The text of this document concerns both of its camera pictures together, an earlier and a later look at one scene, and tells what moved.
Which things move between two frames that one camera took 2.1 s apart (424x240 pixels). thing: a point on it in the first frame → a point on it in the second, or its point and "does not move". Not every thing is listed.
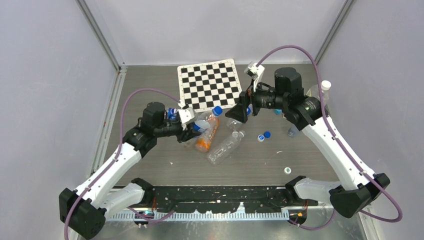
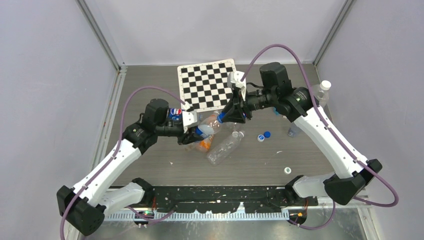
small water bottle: x=291 y=132 does not move
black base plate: x=227 y=199 does not move
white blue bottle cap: x=260 y=138 does not move
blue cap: x=217 y=111 → x=220 y=116
